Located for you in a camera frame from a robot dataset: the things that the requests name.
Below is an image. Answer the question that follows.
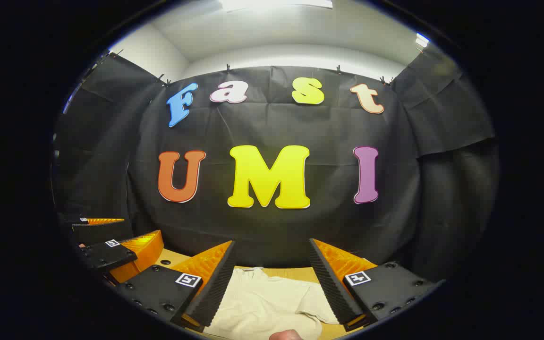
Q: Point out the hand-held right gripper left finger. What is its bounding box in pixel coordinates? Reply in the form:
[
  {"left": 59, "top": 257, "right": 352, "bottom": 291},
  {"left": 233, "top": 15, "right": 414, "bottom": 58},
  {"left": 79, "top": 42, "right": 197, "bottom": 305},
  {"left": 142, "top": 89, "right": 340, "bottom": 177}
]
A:
[{"left": 111, "top": 240, "right": 236, "bottom": 332}]

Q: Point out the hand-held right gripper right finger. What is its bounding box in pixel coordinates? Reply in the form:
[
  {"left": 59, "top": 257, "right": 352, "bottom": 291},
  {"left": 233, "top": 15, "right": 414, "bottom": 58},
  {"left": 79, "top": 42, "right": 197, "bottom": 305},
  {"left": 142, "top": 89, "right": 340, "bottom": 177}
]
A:
[{"left": 308, "top": 238, "right": 442, "bottom": 331}]

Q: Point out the cream white garment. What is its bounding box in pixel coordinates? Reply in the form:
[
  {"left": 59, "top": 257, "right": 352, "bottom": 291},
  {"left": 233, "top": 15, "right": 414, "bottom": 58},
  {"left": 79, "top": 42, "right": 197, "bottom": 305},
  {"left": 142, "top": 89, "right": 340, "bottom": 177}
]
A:
[{"left": 204, "top": 267, "right": 341, "bottom": 340}]

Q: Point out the black backdrop cloth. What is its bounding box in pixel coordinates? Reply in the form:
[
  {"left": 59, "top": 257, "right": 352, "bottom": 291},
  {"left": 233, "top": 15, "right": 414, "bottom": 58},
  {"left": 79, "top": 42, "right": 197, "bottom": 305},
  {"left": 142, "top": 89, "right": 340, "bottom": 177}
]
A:
[{"left": 52, "top": 45, "right": 499, "bottom": 284}]

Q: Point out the long ceiling light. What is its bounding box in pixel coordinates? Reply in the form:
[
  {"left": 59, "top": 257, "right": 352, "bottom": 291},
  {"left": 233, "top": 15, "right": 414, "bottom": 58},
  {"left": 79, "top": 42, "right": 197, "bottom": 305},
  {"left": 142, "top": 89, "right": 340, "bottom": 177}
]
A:
[{"left": 219, "top": 0, "right": 334, "bottom": 11}]

